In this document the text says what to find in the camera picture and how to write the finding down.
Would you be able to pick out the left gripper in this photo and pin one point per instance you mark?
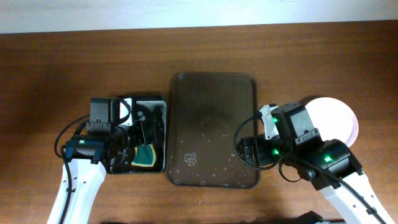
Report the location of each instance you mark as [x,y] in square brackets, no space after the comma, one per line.
[144,131]

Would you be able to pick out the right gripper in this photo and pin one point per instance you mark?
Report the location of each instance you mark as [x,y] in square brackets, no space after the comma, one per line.
[249,150]

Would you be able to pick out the white plate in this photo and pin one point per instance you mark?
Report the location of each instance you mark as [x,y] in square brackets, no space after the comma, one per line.
[334,119]

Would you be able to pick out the green yellow sponge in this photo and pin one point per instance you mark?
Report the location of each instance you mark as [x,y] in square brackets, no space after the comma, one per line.
[145,156]

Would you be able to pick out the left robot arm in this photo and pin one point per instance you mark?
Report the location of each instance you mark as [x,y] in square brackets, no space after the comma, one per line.
[84,171]

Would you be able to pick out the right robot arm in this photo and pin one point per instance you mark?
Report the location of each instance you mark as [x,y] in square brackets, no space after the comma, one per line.
[335,172]

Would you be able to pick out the black soapy water tray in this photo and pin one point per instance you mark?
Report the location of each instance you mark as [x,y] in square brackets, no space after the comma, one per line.
[120,158]

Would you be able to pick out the brown plastic serving tray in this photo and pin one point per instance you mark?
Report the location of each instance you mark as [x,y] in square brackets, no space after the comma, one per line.
[206,110]

